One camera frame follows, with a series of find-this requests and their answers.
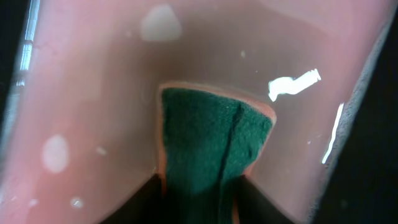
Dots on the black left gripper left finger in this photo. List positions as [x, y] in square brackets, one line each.
[144, 207]

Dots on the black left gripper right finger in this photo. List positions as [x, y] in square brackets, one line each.
[254, 207]

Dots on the green and orange sponge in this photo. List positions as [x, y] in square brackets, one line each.
[208, 139]

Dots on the black tray with pink water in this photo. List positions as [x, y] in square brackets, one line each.
[84, 129]

